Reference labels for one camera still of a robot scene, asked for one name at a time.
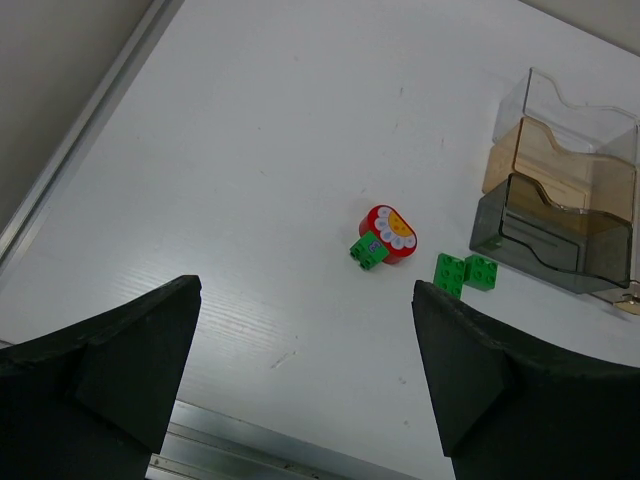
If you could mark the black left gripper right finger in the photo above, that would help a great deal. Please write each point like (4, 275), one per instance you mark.
(508, 405)

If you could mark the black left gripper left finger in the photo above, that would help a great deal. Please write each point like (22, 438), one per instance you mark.
(93, 400)

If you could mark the green square lego brick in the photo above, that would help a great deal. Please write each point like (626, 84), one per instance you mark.
(480, 273)

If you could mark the green flat lego plate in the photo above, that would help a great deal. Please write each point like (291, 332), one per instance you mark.
(449, 274)

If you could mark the dark grey plastic bin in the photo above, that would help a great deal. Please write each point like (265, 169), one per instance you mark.
(581, 251)

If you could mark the small green lego brick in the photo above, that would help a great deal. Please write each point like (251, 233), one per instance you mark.
(368, 251)

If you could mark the clear plastic bin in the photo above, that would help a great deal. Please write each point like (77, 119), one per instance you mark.
(601, 129)

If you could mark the aluminium table frame rail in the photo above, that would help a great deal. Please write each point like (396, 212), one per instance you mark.
(302, 366)

